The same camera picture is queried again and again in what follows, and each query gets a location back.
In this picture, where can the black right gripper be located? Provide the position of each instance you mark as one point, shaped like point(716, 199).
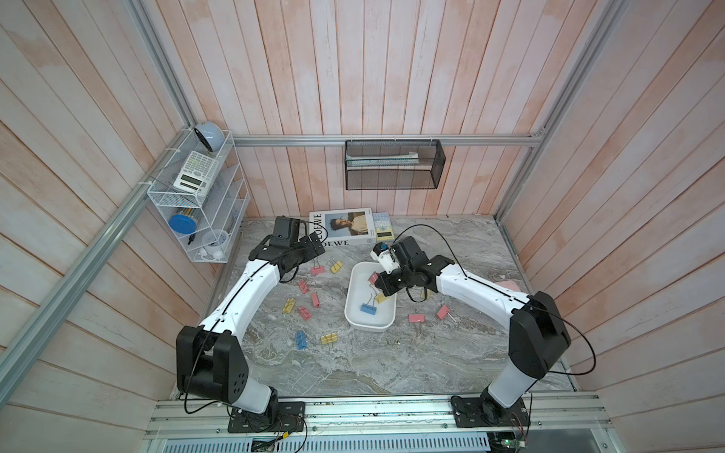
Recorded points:
point(384, 284)

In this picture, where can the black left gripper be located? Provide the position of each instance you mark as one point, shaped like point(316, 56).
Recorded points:
point(311, 252)

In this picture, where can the yellow binder clip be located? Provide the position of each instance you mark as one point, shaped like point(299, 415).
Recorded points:
point(289, 306)
point(330, 338)
point(336, 267)

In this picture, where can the white storage box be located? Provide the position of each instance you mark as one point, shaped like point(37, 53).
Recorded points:
point(363, 291)

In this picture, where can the blue binder clip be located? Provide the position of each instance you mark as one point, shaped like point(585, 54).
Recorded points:
point(301, 340)
point(369, 309)

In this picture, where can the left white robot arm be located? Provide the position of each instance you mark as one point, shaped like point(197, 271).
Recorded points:
point(210, 359)

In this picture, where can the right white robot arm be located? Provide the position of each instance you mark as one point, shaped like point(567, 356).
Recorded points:
point(538, 337)

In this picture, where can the yellow blue calculator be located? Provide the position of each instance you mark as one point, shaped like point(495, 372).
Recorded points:
point(383, 227)

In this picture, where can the white LOEWE book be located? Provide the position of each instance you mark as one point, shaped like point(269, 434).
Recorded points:
point(344, 228)

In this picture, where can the blue lid container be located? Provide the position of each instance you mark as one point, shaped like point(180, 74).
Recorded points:
point(184, 221)

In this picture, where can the papers in mesh basket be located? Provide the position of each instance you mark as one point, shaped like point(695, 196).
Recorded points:
point(411, 158)

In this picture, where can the white calculator on shelf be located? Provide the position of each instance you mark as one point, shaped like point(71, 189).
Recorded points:
point(197, 174)

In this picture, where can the white wire shelf rack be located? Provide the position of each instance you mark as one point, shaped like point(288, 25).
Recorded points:
point(224, 206)

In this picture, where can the black mesh wall basket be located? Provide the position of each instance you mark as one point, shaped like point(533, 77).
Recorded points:
point(425, 176)

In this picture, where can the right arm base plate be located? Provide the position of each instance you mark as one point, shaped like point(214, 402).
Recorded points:
point(486, 413)

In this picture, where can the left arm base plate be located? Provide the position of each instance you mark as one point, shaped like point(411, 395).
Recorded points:
point(286, 416)

